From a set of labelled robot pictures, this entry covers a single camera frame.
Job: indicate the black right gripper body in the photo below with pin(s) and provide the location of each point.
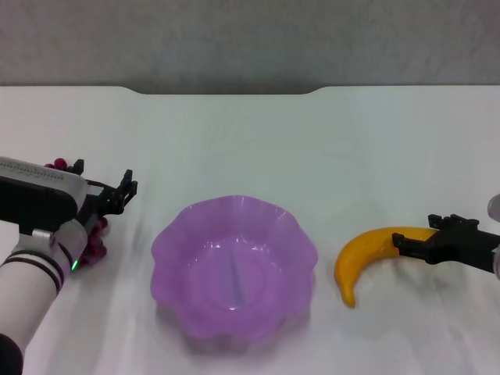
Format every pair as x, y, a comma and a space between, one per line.
465, 246

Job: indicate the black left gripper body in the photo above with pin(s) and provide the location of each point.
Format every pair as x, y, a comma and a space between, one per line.
90, 216

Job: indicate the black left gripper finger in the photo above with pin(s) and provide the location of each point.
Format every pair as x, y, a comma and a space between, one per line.
78, 166
119, 197

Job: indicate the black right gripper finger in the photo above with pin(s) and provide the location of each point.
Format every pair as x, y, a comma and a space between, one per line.
420, 249
457, 223

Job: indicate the dark red grape bunch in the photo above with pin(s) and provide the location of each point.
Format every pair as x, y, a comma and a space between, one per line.
95, 250

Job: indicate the yellow banana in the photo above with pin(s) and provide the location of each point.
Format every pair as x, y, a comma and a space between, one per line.
359, 258

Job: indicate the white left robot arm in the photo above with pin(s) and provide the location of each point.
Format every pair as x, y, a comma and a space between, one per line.
27, 281

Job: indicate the purple scalloped plastic bowl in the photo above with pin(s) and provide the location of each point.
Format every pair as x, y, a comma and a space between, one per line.
218, 265

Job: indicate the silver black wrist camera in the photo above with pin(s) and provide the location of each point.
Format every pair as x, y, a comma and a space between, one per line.
31, 203

